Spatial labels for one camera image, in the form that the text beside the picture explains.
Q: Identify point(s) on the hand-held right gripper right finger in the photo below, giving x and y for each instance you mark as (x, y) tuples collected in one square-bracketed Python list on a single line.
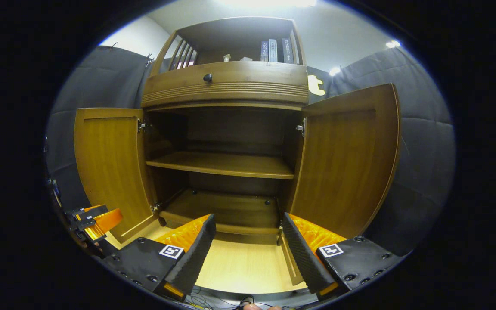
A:
[(304, 254)]

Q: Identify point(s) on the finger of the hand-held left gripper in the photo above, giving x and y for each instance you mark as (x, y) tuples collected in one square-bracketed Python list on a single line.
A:
[(93, 212), (106, 221)]

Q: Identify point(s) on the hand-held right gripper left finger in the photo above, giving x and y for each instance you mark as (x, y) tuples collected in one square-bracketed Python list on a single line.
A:
[(196, 254)]

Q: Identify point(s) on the wooden shoe cabinet door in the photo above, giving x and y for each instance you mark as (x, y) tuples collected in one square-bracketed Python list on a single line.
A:
[(110, 163), (347, 163)]

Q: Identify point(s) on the metal door hinge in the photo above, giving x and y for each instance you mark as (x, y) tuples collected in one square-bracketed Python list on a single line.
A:
[(301, 128), (156, 207), (143, 125)]

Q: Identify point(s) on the wooden cabinet shelf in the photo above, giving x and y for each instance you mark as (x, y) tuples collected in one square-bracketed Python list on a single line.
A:
[(222, 164)]

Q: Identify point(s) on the black backdrop cloth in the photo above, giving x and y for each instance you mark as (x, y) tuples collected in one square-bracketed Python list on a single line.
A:
[(420, 150)]

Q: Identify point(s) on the black drawer knob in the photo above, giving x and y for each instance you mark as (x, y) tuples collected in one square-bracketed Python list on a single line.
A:
[(207, 78)]

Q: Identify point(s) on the small ceiling light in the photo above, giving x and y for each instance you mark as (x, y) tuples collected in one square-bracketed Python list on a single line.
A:
[(335, 71), (393, 44)]

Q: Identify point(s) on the grey book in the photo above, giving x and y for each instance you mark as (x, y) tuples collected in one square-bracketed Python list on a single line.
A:
[(273, 51)]

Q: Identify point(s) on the large ceiling light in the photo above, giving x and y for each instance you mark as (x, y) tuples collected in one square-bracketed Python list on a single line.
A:
[(269, 2)]

